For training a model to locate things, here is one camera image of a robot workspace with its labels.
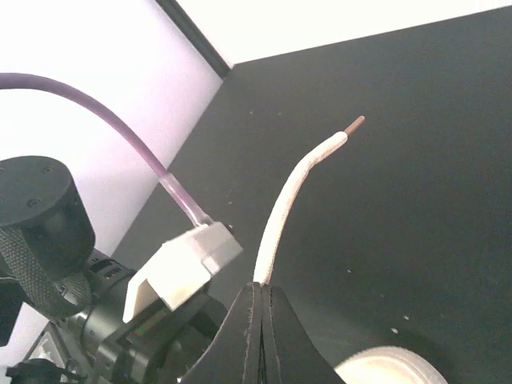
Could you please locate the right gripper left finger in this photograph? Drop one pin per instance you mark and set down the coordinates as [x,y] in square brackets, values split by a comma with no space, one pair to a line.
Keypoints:
[234,356]

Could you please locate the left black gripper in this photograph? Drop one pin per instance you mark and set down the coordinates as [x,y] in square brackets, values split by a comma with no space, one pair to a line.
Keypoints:
[158,346]

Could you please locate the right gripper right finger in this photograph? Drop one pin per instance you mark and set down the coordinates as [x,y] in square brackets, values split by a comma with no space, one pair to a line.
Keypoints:
[288,355]

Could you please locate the white shoelace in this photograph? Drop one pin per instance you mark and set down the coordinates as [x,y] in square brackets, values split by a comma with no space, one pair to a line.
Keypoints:
[272,233]

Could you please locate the beige knit sneaker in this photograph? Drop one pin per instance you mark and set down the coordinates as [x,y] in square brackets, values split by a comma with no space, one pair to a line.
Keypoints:
[388,364]

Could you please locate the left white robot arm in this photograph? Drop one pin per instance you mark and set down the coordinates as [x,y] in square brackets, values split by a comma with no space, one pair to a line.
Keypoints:
[47,247]

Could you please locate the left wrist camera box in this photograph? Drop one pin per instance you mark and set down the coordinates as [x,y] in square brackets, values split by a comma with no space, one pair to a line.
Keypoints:
[180,268]

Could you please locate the left black frame post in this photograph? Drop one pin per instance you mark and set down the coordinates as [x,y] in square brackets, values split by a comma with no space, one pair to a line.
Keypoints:
[193,34]

